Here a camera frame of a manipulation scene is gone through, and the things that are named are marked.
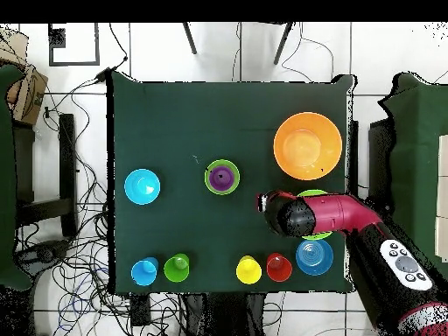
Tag purple cup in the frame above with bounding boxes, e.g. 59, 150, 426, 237
208, 164, 235, 193

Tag small green bowl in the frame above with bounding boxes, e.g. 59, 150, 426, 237
204, 158, 242, 196

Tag large green bowl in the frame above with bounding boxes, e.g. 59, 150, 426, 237
296, 189, 333, 242

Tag large orange bowl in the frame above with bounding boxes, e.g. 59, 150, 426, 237
273, 111, 343, 181

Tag large blue bowl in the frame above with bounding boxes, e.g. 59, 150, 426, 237
295, 238, 334, 277

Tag red-orange cup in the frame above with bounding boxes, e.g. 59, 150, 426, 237
265, 252, 294, 284

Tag yellow cup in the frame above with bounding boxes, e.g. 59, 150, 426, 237
235, 255, 263, 285

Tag dark green tablecloth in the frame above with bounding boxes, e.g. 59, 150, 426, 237
106, 71, 358, 295

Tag green cup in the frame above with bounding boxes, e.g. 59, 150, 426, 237
163, 252, 191, 284

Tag small cyan bowl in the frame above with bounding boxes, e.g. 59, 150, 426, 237
123, 168, 162, 206

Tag black stand leg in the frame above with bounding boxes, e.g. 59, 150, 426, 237
181, 22, 198, 55
272, 22, 295, 66

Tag blue cup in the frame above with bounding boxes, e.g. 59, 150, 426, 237
129, 256, 159, 287

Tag green-clothed side table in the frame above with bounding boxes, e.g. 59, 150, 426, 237
377, 72, 448, 281
0, 64, 34, 291

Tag white boxes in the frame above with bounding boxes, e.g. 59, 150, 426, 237
434, 134, 448, 263

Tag black power strip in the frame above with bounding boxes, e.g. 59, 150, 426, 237
129, 293, 152, 326

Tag black power adapter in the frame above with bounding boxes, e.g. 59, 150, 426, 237
94, 66, 112, 84

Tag grey base with black knob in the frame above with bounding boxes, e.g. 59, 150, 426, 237
15, 239, 71, 267

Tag cardboard box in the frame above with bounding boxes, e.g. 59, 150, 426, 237
0, 27, 49, 127

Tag tangled black floor cables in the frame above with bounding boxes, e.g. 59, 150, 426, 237
15, 80, 183, 336

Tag black square floor frame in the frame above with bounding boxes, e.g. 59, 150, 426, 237
47, 23, 101, 67

